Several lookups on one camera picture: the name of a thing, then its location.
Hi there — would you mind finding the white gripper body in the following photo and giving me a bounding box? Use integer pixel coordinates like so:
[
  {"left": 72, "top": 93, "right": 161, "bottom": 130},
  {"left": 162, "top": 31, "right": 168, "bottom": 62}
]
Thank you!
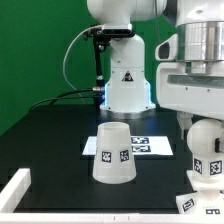
[{"left": 155, "top": 34, "right": 224, "bottom": 120}]

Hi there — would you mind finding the white lamp bulb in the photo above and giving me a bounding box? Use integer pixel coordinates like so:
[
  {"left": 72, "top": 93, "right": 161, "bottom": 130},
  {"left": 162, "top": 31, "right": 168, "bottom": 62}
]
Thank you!
[{"left": 187, "top": 119, "right": 224, "bottom": 179}]

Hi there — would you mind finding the white lamp base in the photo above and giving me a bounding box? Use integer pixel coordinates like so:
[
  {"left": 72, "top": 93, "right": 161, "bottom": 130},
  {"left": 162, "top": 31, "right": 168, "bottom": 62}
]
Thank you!
[{"left": 176, "top": 170, "right": 224, "bottom": 216}]

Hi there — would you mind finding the white lamp shade cone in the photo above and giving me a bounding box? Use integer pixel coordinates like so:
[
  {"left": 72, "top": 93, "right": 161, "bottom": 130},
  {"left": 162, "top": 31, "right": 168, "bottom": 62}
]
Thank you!
[{"left": 92, "top": 122, "right": 136, "bottom": 184}]

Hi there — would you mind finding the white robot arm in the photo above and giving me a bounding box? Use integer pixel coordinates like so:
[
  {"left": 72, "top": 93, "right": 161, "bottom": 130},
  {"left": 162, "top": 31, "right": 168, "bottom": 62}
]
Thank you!
[{"left": 87, "top": 0, "right": 224, "bottom": 122}]

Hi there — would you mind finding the white marker sheet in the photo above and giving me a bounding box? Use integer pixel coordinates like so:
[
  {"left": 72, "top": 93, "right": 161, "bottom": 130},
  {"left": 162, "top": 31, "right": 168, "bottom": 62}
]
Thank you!
[{"left": 82, "top": 136, "right": 173, "bottom": 156}]

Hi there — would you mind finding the grey camera cable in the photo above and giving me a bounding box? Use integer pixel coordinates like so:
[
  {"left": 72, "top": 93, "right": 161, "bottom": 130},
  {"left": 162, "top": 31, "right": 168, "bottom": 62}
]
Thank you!
[{"left": 62, "top": 26, "right": 96, "bottom": 105}]

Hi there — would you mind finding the black cable on table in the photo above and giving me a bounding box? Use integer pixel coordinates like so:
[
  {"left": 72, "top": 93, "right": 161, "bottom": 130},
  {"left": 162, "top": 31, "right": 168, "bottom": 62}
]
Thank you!
[{"left": 29, "top": 88, "right": 101, "bottom": 113}]

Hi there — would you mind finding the white table border frame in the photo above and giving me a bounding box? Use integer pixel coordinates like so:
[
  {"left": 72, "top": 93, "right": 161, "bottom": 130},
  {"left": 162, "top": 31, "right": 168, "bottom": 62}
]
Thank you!
[{"left": 0, "top": 168, "right": 224, "bottom": 224}]

